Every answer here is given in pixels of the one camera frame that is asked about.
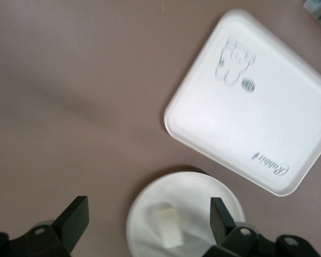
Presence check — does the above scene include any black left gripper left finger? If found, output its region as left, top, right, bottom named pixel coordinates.
left=9, top=195, right=90, bottom=257

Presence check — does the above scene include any round cream plate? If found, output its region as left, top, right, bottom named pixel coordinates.
left=125, top=171, right=247, bottom=257

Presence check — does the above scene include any cream rabbit print tray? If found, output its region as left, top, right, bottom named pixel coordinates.
left=163, top=9, right=321, bottom=198

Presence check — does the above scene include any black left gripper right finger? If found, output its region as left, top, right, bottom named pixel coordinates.
left=203, top=197, right=279, bottom=257

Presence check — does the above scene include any small white steamed bun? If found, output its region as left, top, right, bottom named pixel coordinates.
left=149, top=201, right=185, bottom=248

